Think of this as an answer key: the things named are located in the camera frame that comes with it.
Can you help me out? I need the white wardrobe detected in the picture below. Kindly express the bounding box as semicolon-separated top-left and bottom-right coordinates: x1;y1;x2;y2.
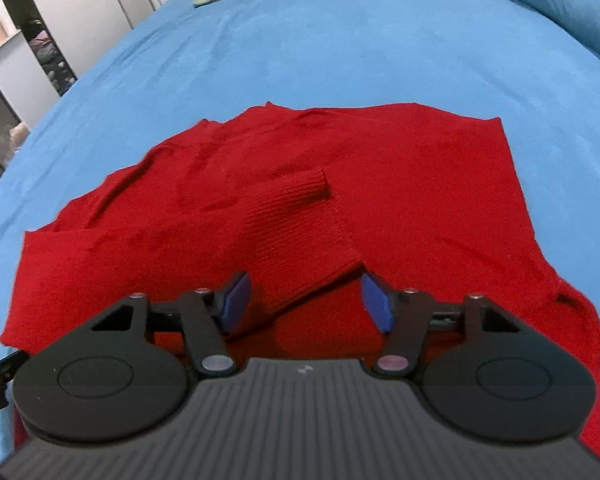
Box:
10;0;156;81

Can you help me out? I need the red knit sweater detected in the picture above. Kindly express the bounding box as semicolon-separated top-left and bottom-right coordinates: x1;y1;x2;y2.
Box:
1;103;600;460

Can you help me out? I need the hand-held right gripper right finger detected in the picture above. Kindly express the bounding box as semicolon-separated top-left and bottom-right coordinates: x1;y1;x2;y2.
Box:
360;273;522;378

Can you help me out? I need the white shelf unit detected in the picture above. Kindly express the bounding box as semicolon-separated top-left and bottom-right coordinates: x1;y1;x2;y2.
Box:
0;30;61;211

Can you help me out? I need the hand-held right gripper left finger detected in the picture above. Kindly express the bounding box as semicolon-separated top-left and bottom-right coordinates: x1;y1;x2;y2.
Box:
91;270;252;377

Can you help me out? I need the blue folded blanket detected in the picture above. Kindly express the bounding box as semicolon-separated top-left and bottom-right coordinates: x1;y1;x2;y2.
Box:
445;0;600;68

